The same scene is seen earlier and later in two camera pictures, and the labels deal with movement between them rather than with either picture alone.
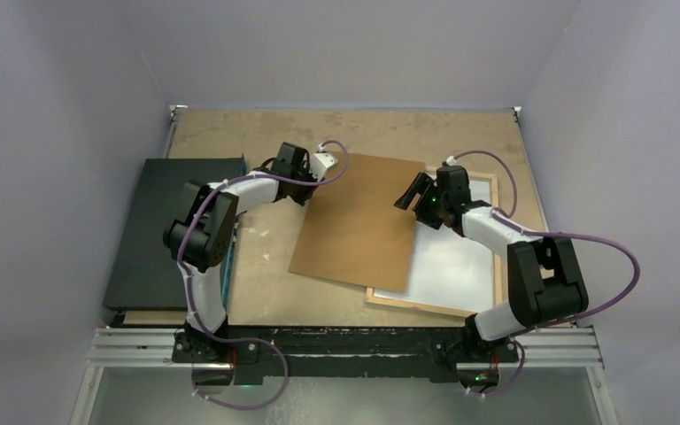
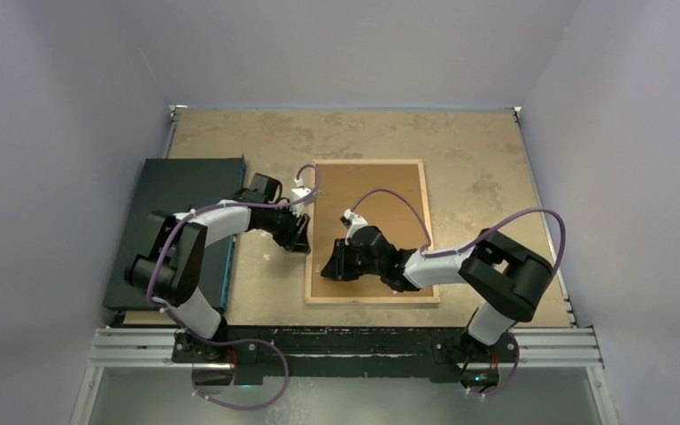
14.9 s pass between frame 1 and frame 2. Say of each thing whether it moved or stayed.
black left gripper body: moved
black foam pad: stayed
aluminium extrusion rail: stayed
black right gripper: moved
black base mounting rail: stayed
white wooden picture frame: moved
